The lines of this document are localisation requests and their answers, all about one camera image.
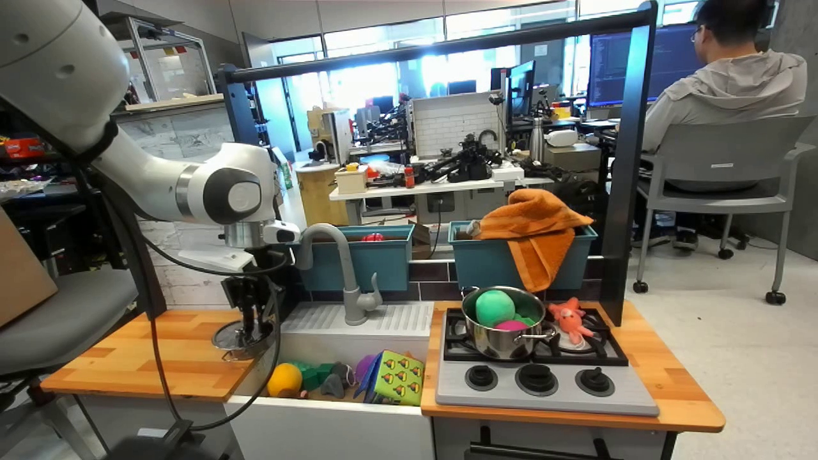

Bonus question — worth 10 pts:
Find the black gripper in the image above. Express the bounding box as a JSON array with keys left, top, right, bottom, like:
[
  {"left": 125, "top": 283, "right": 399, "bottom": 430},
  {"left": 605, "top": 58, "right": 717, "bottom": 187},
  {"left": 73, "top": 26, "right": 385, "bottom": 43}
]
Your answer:
[{"left": 219, "top": 247, "right": 297, "bottom": 349}]

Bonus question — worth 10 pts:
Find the yellow toy lemon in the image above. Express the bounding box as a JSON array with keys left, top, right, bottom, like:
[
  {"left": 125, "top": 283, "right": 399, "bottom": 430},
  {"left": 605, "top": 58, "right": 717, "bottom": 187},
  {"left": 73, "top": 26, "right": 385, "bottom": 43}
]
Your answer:
[{"left": 263, "top": 361, "right": 306, "bottom": 400}]

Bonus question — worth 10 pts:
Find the green plush toy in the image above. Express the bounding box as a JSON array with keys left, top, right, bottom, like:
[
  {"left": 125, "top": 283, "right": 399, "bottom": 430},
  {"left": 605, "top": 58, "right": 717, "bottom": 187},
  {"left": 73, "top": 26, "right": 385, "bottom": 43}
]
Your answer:
[{"left": 297, "top": 361, "right": 340, "bottom": 393}]

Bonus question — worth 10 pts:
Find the grey toy faucet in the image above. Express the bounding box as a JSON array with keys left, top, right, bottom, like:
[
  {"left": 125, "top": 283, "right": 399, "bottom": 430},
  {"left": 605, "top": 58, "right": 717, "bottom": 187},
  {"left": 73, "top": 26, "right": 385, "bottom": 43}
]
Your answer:
[{"left": 290, "top": 221, "right": 387, "bottom": 330}]

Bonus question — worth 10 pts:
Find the purple toy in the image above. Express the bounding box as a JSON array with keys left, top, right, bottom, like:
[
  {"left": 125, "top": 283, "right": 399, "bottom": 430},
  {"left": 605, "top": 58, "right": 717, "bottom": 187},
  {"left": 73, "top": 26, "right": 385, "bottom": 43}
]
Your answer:
[{"left": 350, "top": 353, "right": 384, "bottom": 398}]

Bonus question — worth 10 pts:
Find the white toy sink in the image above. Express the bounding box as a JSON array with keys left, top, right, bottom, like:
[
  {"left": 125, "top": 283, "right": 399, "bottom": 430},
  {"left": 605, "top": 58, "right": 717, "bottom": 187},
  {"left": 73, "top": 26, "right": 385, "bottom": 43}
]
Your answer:
[{"left": 223, "top": 301, "right": 437, "bottom": 460}]

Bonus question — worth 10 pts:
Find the teal plastic bin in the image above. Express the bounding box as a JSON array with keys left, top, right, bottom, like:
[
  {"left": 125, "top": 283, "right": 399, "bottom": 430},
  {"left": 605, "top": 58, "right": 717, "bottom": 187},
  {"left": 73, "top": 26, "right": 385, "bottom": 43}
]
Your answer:
[
  {"left": 444, "top": 216, "right": 601, "bottom": 296},
  {"left": 297, "top": 221, "right": 419, "bottom": 296}
]

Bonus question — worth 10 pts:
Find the yellow cabinet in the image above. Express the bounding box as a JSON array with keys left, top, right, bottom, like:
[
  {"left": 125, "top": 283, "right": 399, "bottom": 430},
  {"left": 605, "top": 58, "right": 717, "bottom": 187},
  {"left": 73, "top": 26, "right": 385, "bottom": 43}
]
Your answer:
[{"left": 293, "top": 161, "right": 353, "bottom": 230}]

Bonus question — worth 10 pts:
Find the black base block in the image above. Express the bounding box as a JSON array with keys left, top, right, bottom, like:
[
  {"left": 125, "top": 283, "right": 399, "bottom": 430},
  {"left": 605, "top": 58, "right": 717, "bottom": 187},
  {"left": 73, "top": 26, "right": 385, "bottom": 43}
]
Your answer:
[{"left": 105, "top": 416, "right": 217, "bottom": 460}]

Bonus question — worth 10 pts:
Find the green patterned cube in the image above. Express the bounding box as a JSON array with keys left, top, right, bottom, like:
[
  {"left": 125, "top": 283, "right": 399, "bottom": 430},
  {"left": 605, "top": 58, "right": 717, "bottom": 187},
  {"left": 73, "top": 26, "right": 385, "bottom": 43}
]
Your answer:
[{"left": 371, "top": 348, "right": 426, "bottom": 409}]

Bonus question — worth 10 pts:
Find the grey seat cushion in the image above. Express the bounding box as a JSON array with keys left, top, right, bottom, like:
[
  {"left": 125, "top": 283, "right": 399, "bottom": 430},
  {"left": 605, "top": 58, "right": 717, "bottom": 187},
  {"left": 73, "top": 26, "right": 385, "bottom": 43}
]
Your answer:
[{"left": 0, "top": 265, "right": 141, "bottom": 377}]

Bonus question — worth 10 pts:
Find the white desk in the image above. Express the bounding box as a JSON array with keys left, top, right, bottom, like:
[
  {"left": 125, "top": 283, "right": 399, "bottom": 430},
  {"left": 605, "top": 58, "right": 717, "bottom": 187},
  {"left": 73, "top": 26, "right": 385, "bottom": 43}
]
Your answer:
[{"left": 326, "top": 172, "right": 557, "bottom": 204}]

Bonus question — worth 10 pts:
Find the wooden shelf board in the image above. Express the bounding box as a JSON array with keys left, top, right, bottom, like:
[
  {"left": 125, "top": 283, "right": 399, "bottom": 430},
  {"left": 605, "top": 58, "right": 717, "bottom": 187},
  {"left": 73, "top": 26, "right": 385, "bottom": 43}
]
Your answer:
[{"left": 111, "top": 89, "right": 225, "bottom": 119}]

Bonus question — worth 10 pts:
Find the green ball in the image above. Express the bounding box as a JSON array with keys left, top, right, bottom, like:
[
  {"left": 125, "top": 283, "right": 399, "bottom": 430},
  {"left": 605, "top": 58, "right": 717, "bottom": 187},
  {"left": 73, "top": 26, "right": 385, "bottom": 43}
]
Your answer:
[{"left": 472, "top": 288, "right": 518, "bottom": 330}]

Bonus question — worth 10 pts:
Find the stainless steel pot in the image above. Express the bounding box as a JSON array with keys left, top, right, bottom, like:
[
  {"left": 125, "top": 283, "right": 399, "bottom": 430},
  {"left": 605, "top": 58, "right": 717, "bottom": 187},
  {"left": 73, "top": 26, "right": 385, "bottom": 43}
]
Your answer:
[{"left": 459, "top": 283, "right": 561, "bottom": 365}]

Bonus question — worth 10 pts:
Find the brown cardboard sheet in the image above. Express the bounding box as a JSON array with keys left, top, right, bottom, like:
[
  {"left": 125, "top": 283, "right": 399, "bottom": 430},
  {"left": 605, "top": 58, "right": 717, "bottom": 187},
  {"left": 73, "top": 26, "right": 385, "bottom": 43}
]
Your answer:
[{"left": 0, "top": 207, "right": 61, "bottom": 330}]

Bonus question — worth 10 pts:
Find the pink ball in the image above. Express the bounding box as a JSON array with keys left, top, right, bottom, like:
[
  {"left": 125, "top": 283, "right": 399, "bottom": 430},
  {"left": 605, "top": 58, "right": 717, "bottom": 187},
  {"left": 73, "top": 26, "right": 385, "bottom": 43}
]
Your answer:
[{"left": 492, "top": 317, "right": 532, "bottom": 336}]

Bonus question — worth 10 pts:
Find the black machine on desk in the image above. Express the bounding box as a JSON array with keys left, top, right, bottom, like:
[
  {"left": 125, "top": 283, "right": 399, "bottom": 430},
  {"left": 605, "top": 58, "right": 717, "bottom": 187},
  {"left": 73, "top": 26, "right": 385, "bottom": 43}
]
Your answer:
[{"left": 432, "top": 128, "right": 505, "bottom": 183}]

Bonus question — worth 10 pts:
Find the white board box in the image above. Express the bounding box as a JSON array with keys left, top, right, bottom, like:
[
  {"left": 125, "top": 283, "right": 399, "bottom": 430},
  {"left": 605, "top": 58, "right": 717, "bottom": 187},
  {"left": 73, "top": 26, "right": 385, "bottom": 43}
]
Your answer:
[{"left": 407, "top": 89, "right": 509, "bottom": 161}]

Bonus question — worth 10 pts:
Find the orange towel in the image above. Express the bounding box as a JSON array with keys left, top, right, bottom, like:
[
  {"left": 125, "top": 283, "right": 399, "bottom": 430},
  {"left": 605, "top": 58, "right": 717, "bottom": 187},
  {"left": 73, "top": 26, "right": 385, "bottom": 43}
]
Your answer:
[{"left": 474, "top": 187, "right": 598, "bottom": 296}]

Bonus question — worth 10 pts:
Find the grey toy stove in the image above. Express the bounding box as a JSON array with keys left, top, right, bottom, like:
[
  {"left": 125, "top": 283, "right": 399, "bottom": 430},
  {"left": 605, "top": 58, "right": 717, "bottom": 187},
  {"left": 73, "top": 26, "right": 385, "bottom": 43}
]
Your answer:
[{"left": 433, "top": 304, "right": 662, "bottom": 418}]

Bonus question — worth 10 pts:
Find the orange pink shrimp toy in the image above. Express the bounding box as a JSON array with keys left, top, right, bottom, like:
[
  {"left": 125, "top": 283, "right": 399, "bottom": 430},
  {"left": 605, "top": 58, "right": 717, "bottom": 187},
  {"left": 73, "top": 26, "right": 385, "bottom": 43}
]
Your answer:
[{"left": 547, "top": 296, "right": 598, "bottom": 348}]

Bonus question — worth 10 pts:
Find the computer monitor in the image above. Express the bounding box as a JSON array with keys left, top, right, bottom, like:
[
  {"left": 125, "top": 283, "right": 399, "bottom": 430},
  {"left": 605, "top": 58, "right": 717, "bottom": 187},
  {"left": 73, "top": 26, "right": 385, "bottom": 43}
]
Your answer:
[{"left": 584, "top": 22, "right": 711, "bottom": 109}]

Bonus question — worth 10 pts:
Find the grey office chair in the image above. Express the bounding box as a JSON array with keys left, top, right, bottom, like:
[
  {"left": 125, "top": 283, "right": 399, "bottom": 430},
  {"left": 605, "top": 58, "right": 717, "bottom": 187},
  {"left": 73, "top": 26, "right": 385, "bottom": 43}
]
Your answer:
[{"left": 632, "top": 113, "right": 818, "bottom": 306}]

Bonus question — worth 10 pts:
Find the person in grey hoodie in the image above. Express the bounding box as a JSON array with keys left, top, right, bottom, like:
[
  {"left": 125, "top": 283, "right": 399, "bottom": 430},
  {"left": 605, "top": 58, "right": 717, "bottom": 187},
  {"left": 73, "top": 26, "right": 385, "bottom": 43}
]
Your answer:
[{"left": 638, "top": 0, "right": 813, "bottom": 156}]

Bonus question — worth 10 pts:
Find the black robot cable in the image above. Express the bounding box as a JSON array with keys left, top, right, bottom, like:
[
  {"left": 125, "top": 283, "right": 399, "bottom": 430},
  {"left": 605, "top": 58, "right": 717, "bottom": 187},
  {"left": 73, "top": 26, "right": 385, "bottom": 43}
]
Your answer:
[{"left": 79, "top": 117, "right": 289, "bottom": 440}]

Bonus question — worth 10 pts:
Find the black metal frame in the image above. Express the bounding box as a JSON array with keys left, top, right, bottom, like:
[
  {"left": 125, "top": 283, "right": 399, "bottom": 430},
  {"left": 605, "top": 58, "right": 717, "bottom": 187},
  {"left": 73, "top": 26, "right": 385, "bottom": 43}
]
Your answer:
[{"left": 215, "top": 0, "right": 665, "bottom": 330}]

